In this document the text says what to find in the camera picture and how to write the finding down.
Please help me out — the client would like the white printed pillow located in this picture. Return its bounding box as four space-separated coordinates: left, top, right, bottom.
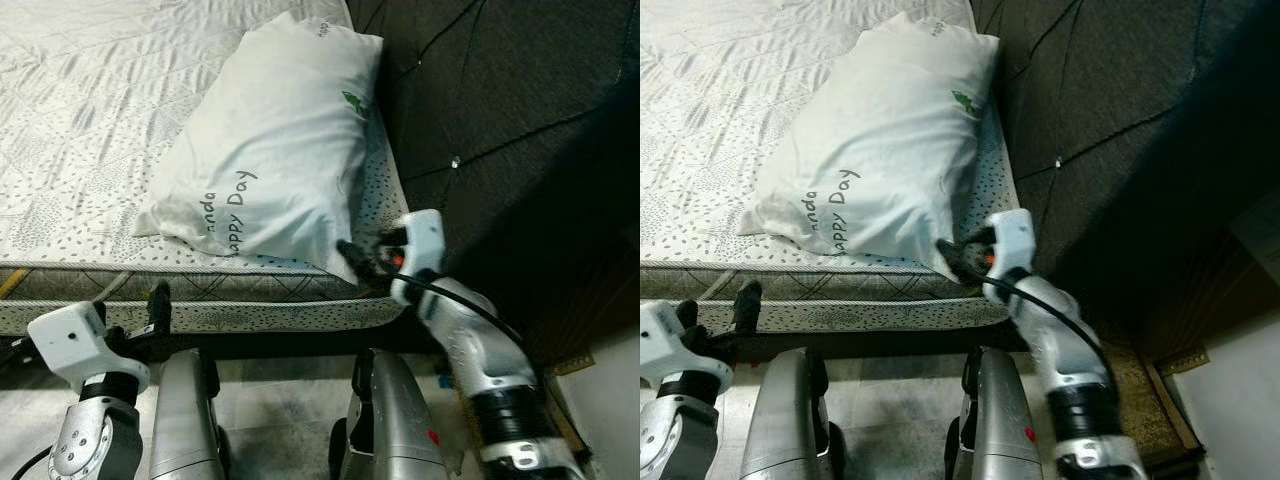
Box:
738 12 1001 281
133 12 386 286

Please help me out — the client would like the silver robot left leg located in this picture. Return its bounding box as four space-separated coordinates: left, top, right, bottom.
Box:
738 347 846 480
150 348 231 480

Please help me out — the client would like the silver robot leg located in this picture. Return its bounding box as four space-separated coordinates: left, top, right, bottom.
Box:
945 345 1046 480
738 347 846 480
150 348 231 480
330 348 451 480

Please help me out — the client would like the silver robot right leg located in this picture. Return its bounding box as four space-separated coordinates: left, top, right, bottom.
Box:
330 348 451 480
945 345 1046 480

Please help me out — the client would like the black tufted headboard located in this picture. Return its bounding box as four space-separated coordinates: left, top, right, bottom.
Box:
970 0 1280 331
345 0 641 351

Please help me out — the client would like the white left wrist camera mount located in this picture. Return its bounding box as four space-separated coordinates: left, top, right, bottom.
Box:
640 300 713 376
27 302 151 393

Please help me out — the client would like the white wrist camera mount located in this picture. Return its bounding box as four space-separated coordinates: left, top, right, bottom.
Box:
985 208 1036 301
27 302 151 393
390 208 446 306
640 300 713 376

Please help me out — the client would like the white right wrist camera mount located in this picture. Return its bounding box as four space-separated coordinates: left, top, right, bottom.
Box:
390 208 446 306
985 208 1036 301

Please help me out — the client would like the black bed frame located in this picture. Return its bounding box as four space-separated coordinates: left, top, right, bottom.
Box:
640 318 1031 358
0 322 441 363

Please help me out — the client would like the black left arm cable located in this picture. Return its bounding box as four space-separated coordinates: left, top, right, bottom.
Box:
10 445 56 480

